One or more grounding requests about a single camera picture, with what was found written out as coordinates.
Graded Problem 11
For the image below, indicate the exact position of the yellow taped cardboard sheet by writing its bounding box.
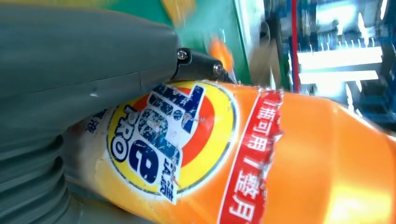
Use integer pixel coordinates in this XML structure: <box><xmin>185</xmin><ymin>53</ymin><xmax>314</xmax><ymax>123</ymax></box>
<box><xmin>161</xmin><ymin>0</ymin><xmax>196</xmax><ymax>26</ymax></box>

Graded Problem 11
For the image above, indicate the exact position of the brown cardboard box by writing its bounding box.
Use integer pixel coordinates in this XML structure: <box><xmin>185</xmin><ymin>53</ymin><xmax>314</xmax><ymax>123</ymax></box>
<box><xmin>249</xmin><ymin>21</ymin><xmax>281</xmax><ymax>91</ymax></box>

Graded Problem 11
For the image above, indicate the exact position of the red steel post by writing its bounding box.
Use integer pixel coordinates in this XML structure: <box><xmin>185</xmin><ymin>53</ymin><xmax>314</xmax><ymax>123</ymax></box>
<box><xmin>290</xmin><ymin>0</ymin><xmax>300</xmax><ymax>94</ymax></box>

